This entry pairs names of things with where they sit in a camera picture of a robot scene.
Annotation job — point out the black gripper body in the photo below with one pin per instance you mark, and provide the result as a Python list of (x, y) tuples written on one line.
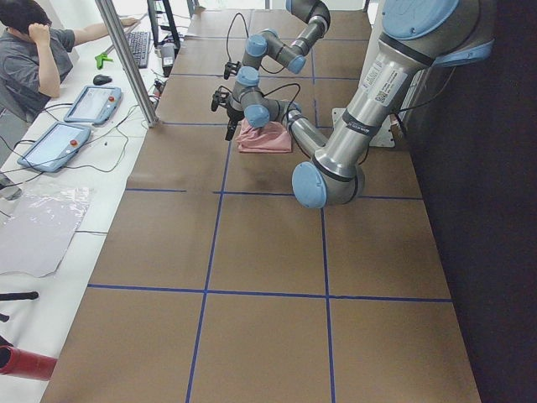
[(231, 114)]

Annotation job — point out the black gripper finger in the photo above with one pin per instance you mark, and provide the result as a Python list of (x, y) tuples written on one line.
[(231, 129)]

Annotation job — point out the pink Snoopy t-shirt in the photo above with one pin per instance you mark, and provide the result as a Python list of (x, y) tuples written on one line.
[(273, 138)]

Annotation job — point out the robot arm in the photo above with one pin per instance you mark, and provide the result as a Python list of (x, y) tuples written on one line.
[(416, 35), (289, 38)]

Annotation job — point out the black box with label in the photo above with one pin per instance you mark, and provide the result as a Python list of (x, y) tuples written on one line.
[(168, 53)]

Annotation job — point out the black keyboard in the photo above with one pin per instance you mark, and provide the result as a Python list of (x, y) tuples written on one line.
[(139, 43)]

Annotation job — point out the upper teach pendant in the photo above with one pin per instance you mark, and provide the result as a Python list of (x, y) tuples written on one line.
[(95, 105)]

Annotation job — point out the teach pendant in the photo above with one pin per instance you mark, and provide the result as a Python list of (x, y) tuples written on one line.
[(95, 105), (54, 148)]

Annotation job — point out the black computer mouse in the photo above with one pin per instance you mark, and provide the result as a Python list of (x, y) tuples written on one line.
[(100, 80)]

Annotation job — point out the green plastic tool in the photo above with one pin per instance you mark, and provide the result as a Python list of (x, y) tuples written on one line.
[(101, 59)]

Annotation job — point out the lower teach pendant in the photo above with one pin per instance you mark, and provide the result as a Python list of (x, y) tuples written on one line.
[(54, 148)]

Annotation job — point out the seated person grey shirt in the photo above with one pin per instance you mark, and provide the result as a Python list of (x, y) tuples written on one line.
[(34, 56)]

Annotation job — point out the paper sheet in plastic sleeve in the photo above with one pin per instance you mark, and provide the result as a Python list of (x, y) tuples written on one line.
[(38, 233)]

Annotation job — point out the black tripod legs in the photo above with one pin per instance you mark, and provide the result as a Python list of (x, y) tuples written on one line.
[(11, 298)]

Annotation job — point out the red cylinder bottle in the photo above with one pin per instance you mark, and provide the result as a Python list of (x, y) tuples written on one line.
[(25, 364)]

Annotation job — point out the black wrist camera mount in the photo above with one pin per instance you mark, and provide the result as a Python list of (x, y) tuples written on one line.
[(219, 98), (231, 69)]

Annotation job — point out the grey metal camera post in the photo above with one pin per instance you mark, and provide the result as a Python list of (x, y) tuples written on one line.
[(116, 32)]

